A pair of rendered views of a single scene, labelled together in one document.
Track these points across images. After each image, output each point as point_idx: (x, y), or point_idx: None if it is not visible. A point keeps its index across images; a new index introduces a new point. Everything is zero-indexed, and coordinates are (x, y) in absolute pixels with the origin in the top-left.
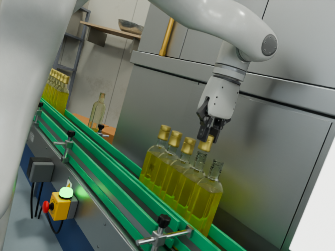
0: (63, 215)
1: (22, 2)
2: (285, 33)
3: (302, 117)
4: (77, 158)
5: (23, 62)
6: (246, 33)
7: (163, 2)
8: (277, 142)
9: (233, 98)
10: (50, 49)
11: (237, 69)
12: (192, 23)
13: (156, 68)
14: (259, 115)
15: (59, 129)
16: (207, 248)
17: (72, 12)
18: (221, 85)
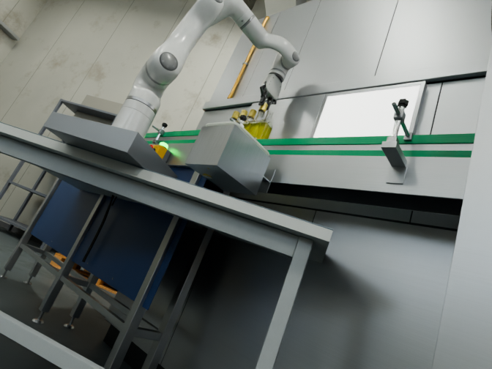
0: (160, 157)
1: (207, 0)
2: (304, 71)
3: (312, 97)
4: (168, 138)
5: (196, 24)
6: (285, 47)
7: (250, 30)
8: (301, 110)
9: (278, 88)
10: (207, 23)
11: (280, 70)
12: (261, 42)
13: (225, 105)
14: (291, 103)
15: (147, 133)
16: (263, 142)
17: (220, 12)
18: (272, 76)
